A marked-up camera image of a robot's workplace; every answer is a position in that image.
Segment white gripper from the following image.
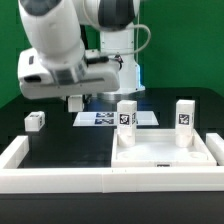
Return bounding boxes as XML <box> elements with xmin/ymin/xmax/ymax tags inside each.
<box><xmin>17</xmin><ymin>48</ymin><xmax>120</xmax><ymax>99</ymax></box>

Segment white square table top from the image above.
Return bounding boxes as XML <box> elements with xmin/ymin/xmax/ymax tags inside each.
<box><xmin>111</xmin><ymin>129</ymin><xmax>217</xmax><ymax>167</ymax></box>

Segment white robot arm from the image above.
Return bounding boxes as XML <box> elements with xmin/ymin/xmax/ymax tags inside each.
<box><xmin>17</xmin><ymin>0</ymin><xmax>151</xmax><ymax>99</ymax></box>

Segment white sheet with tags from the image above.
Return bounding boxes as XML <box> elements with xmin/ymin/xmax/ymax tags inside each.
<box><xmin>73</xmin><ymin>111</ymin><xmax>159</xmax><ymax>127</ymax></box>

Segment white U-shaped obstacle fence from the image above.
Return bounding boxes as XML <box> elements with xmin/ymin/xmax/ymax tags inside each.
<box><xmin>0</xmin><ymin>136</ymin><xmax>224</xmax><ymax>194</ymax></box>

